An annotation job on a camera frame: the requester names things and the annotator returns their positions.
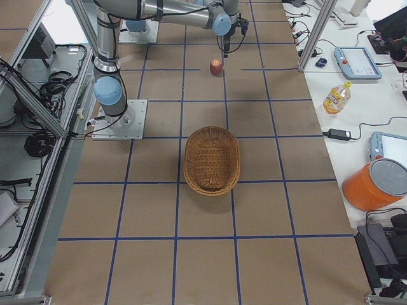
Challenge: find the blue teach pendant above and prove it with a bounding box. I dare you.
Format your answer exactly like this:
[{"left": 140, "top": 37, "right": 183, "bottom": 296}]
[
  {"left": 334, "top": 47, "right": 382, "bottom": 80},
  {"left": 369, "top": 132, "right": 407, "bottom": 166}
]

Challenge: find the orange cylindrical container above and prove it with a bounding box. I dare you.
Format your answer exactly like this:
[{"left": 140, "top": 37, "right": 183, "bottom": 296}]
[{"left": 342, "top": 158, "right": 406, "bottom": 212}]

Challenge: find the black electronics box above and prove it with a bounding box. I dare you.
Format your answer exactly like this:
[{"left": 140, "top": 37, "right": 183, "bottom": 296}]
[{"left": 354, "top": 224, "right": 399, "bottom": 290}]

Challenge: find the woven wicker basket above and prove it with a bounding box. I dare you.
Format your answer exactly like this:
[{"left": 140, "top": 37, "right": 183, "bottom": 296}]
[{"left": 183, "top": 126, "right": 240, "bottom": 196}]

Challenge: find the aluminium frame post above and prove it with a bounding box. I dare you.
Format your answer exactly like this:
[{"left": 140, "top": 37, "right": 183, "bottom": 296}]
[{"left": 298, "top": 0, "right": 337, "bottom": 72}]

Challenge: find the black power adapter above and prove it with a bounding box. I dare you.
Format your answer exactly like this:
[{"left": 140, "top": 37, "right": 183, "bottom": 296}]
[{"left": 328, "top": 128, "right": 352, "bottom": 141}]

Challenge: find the orange juice bottle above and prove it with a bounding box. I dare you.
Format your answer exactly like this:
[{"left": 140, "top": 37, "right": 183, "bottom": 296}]
[{"left": 323, "top": 81, "right": 352, "bottom": 115}]

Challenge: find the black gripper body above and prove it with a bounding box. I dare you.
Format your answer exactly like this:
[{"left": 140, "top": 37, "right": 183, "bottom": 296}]
[{"left": 223, "top": 15, "right": 240, "bottom": 43}]

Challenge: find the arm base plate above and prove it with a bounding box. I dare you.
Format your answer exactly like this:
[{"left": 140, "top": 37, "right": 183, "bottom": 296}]
[
  {"left": 92, "top": 98, "right": 149, "bottom": 140},
  {"left": 119, "top": 20, "right": 159, "bottom": 44}
]

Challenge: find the red yellow apple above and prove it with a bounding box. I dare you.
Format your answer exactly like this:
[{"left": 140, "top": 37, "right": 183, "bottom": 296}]
[{"left": 209, "top": 58, "right": 223, "bottom": 76}]

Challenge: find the coiled black cable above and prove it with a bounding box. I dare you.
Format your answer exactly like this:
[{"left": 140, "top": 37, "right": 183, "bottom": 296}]
[{"left": 24, "top": 130, "right": 55, "bottom": 158}]

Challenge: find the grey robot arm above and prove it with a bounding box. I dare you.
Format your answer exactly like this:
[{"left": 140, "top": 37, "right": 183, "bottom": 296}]
[
  {"left": 89, "top": 0, "right": 248, "bottom": 140},
  {"left": 125, "top": 20, "right": 150, "bottom": 37}
]

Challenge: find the dark blue checkered pouch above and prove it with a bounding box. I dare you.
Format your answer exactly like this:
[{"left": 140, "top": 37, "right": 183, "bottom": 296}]
[{"left": 315, "top": 58, "right": 328, "bottom": 68}]

